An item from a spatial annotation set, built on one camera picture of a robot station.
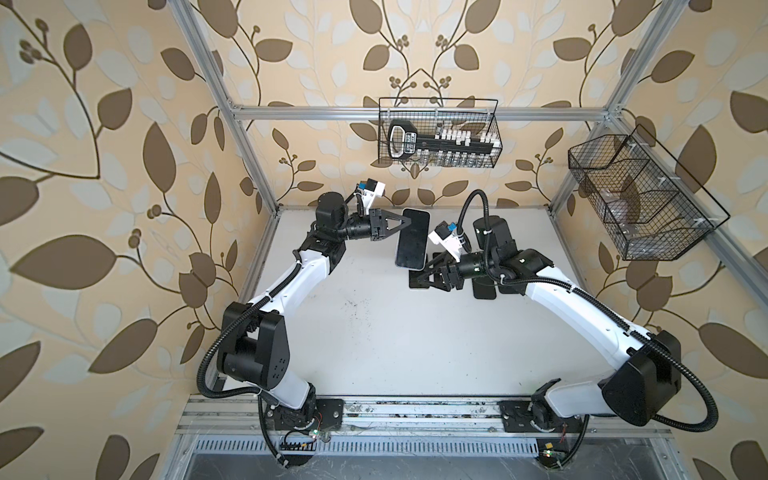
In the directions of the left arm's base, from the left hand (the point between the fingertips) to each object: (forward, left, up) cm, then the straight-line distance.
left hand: (411, 223), depth 69 cm
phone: (-2, -1, -4) cm, 4 cm away
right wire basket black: (+8, -60, 0) cm, 60 cm away
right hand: (-8, -4, -10) cm, 13 cm away
